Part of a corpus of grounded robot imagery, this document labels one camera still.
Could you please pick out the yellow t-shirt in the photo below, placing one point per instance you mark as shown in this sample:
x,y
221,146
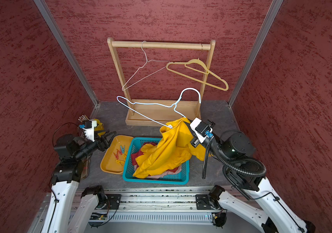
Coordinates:
x,y
171,152

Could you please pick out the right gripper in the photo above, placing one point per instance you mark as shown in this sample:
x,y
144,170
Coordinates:
x,y
195,141

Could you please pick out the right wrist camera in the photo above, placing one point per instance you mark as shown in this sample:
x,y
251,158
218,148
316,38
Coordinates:
x,y
201,129

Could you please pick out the aluminium mounting rail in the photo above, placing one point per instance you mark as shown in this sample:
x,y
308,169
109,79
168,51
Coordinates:
x,y
158,206

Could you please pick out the pencils bundle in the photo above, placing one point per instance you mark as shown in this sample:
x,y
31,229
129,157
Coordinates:
x,y
83,118

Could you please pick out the light blue wire hanger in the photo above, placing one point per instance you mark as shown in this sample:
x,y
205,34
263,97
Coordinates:
x,y
142,112

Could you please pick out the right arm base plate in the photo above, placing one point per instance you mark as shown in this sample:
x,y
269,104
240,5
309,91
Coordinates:
x,y
207,202

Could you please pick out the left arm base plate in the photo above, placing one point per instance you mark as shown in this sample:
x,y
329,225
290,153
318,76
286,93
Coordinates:
x,y
109,202

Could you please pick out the pink printed t-shirt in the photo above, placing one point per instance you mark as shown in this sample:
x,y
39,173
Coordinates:
x,y
165,174

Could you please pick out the teal plastic basket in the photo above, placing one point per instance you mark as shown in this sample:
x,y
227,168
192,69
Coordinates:
x,y
180,178

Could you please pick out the plaid pencil case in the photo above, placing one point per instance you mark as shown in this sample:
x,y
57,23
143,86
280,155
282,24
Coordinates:
x,y
85,172

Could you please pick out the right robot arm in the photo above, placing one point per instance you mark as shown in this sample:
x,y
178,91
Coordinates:
x,y
248,176

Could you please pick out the wooden clothes rack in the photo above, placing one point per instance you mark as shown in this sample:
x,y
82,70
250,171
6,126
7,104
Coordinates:
x,y
113,45

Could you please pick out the yellow plastic tray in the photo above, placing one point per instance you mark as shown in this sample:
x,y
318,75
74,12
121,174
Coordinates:
x,y
108,163

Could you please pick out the dark red t-shirt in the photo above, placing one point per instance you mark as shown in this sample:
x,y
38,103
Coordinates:
x,y
134,156

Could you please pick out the yellow pencil cup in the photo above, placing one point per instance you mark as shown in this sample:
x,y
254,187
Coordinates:
x,y
99,129

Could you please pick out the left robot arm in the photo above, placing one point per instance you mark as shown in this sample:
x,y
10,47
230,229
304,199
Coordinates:
x,y
64,184

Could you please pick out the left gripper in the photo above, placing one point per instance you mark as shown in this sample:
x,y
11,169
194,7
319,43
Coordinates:
x,y
103,144

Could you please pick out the cream plastic hanger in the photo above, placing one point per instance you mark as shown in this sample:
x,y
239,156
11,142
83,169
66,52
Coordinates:
x,y
197,66

